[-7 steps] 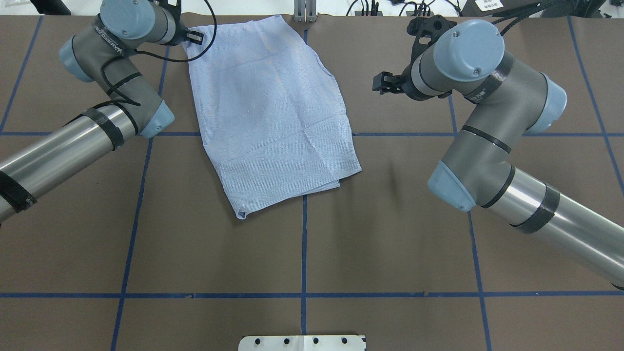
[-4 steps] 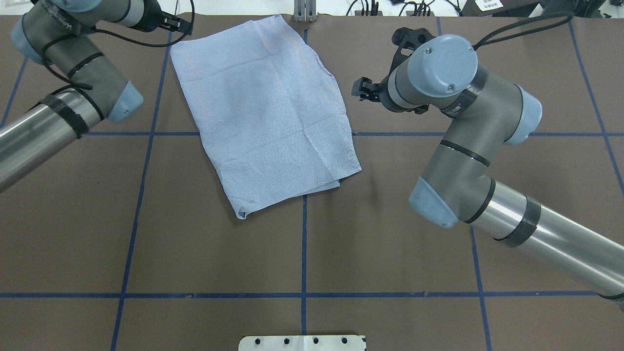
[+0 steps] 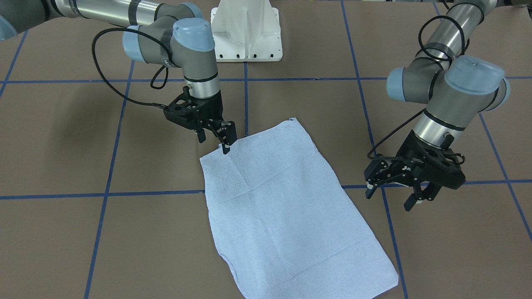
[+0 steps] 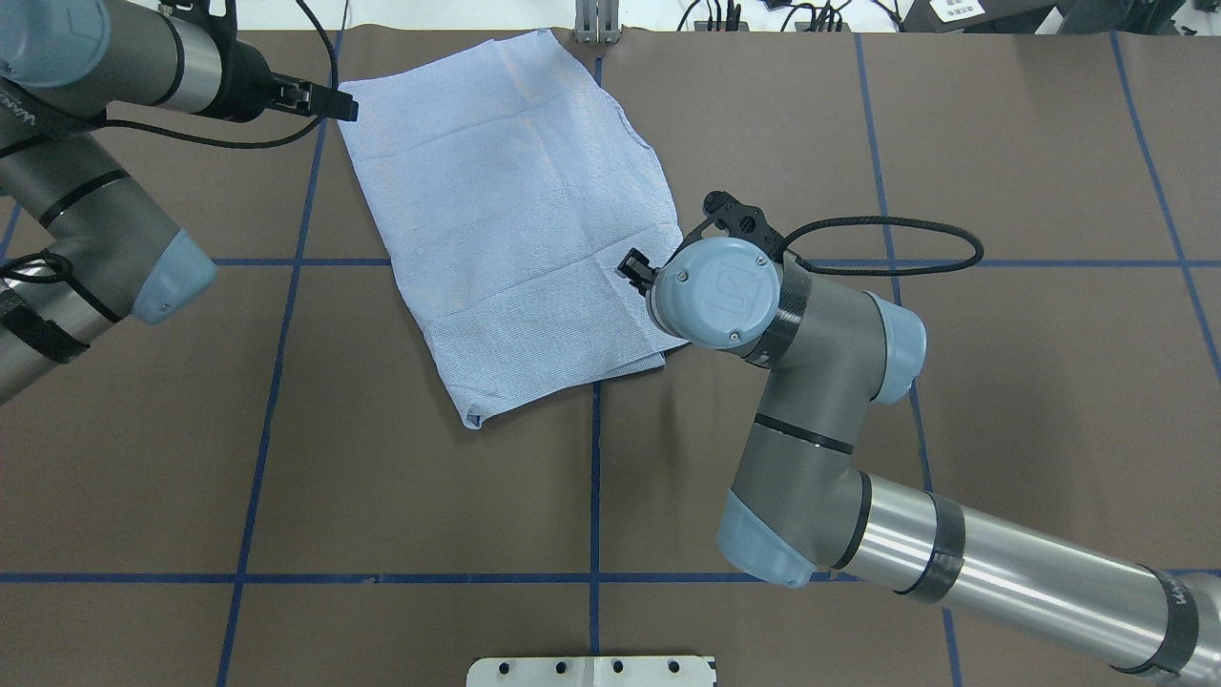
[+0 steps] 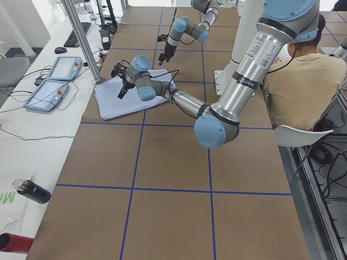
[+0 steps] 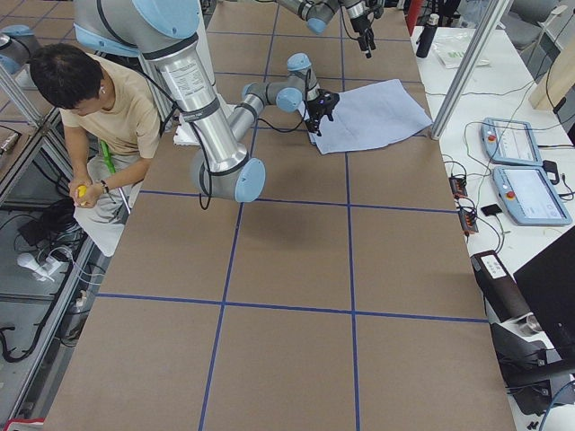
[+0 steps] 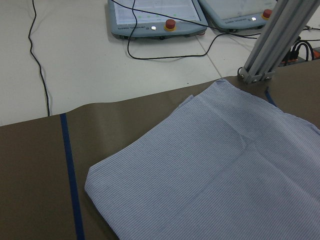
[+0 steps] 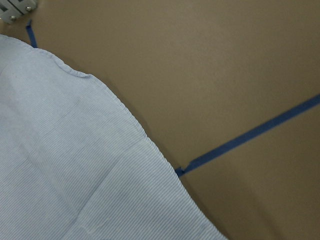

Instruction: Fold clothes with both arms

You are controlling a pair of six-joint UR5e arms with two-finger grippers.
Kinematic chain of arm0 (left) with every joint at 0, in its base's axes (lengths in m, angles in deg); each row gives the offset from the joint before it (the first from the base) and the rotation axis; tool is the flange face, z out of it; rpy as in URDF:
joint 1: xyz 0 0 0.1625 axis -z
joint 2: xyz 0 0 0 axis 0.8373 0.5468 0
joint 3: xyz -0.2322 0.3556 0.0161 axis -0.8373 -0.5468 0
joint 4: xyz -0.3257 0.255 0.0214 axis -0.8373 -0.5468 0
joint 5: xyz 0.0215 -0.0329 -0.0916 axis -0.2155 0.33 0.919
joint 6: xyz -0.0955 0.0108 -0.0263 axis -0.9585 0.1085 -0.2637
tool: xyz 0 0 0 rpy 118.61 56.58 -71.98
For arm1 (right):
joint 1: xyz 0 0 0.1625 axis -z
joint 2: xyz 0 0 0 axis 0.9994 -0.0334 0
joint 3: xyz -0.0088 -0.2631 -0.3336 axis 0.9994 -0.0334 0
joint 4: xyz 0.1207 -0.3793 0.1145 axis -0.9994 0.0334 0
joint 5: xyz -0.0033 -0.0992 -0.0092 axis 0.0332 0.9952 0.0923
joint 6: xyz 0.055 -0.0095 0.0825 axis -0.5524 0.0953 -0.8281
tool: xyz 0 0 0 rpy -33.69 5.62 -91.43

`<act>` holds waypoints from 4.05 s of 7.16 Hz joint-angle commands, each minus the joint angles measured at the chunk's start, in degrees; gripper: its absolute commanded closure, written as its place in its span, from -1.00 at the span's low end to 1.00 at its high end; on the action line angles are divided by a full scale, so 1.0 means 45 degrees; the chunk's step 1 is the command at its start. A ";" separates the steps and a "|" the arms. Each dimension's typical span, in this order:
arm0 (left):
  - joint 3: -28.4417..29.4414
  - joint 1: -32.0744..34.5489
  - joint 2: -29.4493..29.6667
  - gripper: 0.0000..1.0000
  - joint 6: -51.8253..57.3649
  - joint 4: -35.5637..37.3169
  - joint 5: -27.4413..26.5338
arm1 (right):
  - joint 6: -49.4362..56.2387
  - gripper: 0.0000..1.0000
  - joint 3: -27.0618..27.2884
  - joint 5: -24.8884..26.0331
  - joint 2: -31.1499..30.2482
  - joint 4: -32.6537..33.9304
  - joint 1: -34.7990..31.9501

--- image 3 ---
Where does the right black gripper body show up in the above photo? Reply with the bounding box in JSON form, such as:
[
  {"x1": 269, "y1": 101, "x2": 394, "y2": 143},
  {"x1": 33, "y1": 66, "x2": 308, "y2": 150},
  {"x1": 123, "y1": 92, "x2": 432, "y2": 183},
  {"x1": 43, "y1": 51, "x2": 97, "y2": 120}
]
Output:
[{"x1": 193, "y1": 93, "x2": 227, "y2": 133}]

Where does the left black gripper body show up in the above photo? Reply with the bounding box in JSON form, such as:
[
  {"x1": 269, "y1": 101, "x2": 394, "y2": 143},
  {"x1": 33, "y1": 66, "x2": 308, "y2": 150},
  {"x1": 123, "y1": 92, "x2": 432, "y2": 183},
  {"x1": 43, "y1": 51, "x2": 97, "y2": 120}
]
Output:
[{"x1": 365, "y1": 131, "x2": 466, "y2": 190}]

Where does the light blue striped shirt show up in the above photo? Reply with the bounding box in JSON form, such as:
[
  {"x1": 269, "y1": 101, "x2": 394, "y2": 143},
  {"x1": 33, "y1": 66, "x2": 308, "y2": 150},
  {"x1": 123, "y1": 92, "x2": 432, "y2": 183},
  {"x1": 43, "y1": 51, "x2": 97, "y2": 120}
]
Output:
[{"x1": 200, "y1": 118, "x2": 399, "y2": 299}]

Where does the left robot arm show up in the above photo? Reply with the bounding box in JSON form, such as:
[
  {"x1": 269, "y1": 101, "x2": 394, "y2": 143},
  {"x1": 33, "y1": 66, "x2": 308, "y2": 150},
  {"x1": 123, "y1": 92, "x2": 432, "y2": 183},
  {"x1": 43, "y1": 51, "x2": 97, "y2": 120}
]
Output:
[{"x1": 364, "y1": 0, "x2": 510, "y2": 211}]

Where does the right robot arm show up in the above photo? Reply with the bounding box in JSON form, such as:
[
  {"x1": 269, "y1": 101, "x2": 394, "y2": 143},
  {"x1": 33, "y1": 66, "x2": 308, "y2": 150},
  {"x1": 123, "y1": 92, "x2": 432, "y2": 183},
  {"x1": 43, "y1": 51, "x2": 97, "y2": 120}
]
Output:
[{"x1": 0, "y1": 0, "x2": 237, "y2": 154}]

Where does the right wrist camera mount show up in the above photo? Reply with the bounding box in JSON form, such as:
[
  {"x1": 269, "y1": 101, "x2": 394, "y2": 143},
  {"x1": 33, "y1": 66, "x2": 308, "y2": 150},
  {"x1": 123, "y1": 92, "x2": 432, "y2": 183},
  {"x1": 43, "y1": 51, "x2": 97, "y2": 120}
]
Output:
[{"x1": 163, "y1": 93, "x2": 200, "y2": 131}]

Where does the white camera pole base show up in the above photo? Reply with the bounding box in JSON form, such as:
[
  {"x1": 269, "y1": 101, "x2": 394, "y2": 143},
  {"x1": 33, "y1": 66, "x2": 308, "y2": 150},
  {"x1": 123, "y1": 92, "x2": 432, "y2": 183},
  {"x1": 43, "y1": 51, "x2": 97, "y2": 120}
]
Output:
[{"x1": 210, "y1": 0, "x2": 283, "y2": 63}]

